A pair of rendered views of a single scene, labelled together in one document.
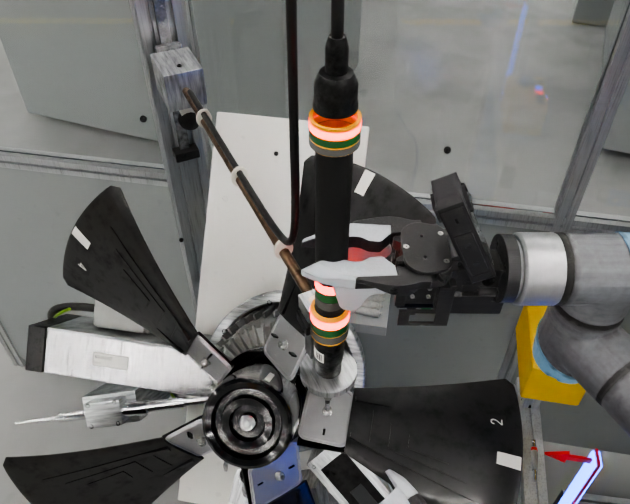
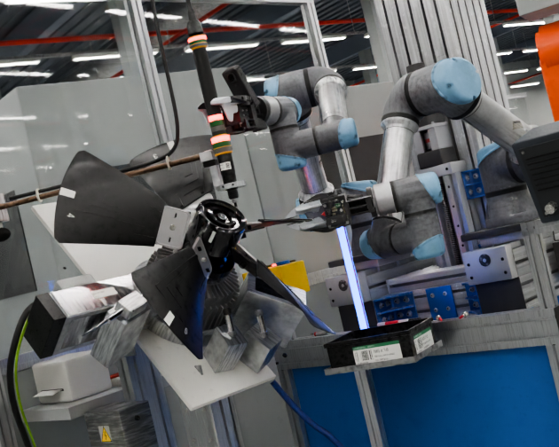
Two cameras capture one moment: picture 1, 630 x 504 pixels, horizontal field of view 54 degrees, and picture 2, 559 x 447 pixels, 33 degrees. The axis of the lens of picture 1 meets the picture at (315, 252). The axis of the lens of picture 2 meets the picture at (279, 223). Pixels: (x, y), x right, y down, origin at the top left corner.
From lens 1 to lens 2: 209 cm
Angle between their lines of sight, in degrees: 67
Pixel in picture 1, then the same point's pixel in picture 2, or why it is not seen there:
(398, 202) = (193, 139)
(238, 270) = (111, 270)
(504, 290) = (264, 106)
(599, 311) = (291, 116)
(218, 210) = (74, 247)
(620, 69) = not seen: hidden behind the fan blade
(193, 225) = not seen: outside the picture
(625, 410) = (325, 133)
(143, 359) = (122, 284)
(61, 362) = (74, 305)
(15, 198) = not seen: outside the picture
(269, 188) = not seen: hidden behind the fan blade
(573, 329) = (289, 130)
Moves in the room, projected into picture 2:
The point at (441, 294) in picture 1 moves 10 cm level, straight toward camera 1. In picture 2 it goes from (251, 107) to (276, 97)
